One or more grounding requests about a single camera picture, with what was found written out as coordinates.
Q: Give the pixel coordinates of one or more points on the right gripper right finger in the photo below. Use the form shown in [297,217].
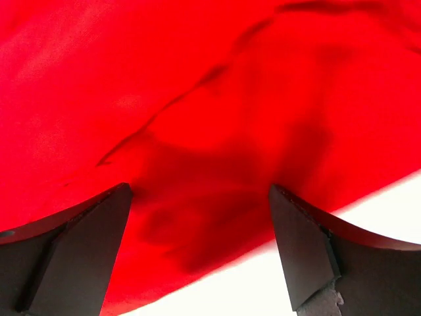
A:
[333,267]

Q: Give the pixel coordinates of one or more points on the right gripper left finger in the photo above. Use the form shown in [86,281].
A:
[62,264]

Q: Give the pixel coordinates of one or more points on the red t shirt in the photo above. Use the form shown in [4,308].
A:
[200,106]

